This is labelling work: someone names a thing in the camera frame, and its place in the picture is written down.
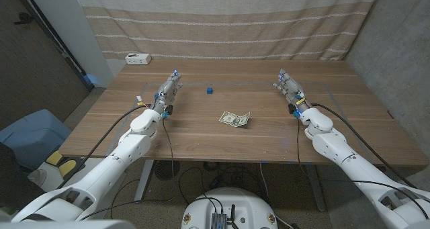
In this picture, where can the grey electronics box on torso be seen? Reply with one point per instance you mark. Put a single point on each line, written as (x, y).
(218, 220)

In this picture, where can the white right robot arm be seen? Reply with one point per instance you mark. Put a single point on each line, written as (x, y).
(336, 145)

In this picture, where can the round black floor fan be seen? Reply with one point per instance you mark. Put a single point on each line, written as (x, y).
(166, 170)

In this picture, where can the one dollar bill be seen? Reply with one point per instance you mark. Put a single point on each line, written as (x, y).
(235, 119)

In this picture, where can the white table leg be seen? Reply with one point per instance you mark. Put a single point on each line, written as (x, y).
(144, 182)

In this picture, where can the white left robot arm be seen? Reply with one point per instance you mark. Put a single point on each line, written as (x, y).
(134, 145)

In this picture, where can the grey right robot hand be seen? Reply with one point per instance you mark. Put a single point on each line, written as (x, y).
(291, 88)

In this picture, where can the yellow floor pad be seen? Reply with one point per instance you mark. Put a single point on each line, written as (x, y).
(54, 158)
(68, 167)

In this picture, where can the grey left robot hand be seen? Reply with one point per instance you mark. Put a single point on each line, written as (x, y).
(167, 89)

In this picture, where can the grey table leg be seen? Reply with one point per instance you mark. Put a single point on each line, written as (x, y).
(315, 188)

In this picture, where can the beige striped backdrop cloth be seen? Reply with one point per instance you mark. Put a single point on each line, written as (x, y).
(218, 27)

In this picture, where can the small blue cube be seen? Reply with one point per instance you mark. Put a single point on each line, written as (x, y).
(209, 90)

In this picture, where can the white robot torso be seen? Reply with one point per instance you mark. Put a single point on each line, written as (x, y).
(248, 205)

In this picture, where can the white power strip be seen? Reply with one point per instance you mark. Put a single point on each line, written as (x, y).
(137, 58)

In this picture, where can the white round floor device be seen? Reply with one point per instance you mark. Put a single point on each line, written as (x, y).
(37, 177)

